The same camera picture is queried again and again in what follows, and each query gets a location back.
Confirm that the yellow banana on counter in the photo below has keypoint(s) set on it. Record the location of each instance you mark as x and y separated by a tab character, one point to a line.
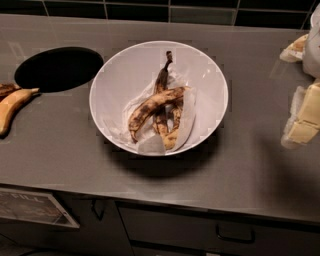
11	103

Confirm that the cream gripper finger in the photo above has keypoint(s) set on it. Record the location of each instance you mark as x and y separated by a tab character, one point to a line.
304	121
294	52

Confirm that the dark banana at left edge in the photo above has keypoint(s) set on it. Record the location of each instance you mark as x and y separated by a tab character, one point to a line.
7	89

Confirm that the black cabinet door handle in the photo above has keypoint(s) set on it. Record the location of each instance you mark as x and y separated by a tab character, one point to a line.
98	209

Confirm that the black drawer handle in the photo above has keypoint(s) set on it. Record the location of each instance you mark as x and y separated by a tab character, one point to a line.
235	233

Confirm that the brown spotted banana peel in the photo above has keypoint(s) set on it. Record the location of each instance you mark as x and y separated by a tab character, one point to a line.
155	107

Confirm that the round black counter hole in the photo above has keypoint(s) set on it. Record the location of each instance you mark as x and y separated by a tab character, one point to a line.
59	69

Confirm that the white bowl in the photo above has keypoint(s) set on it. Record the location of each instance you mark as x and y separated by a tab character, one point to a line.
128	78

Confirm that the framed sign on cabinet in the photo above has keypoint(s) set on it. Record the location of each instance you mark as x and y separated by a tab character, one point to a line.
36	207

